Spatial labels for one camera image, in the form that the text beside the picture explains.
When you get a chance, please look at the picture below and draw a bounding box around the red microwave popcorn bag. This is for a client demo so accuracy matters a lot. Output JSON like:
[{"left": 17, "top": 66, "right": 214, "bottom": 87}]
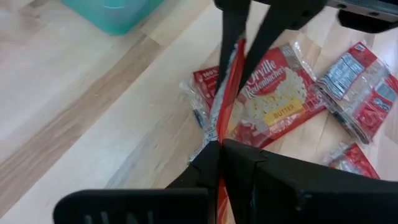
[
  {"left": 313, "top": 41, "right": 398, "bottom": 146},
  {"left": 322, "top": 142, "right": 381, "bottom": 180},
  {"left": 225, "top": 42, "right": 327, "bottom": 149},
  {"left": 180, "top": 65, "right": 220, "bottom": 130},
  {"left": 188, "top": 37, "right": 248, "bottom": 224}
]

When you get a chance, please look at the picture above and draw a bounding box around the teal plastic basket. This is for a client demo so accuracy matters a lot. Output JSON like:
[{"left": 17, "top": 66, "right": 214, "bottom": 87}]
[{"left": 60, "top": 0, "right": 165, "bottom": 36}]

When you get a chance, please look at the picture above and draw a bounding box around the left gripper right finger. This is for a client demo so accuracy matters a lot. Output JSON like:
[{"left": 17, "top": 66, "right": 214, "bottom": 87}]
[{"left": 222, "top": 138, "right": 398, "bottom": 224}]

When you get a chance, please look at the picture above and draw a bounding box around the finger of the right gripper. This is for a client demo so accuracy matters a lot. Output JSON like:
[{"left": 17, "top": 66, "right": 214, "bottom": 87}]
[
  {"left": 238, "top": 0, "right": 328, "bottom": 95},
  {"left": 213, "top": 0, "right": 251, "bottom": 95}
]

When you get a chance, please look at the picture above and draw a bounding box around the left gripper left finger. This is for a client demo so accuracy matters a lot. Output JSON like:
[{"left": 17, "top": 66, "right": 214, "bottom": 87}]
[{"left": 52, "top": 140, "right": 221, "bottom": 224}]

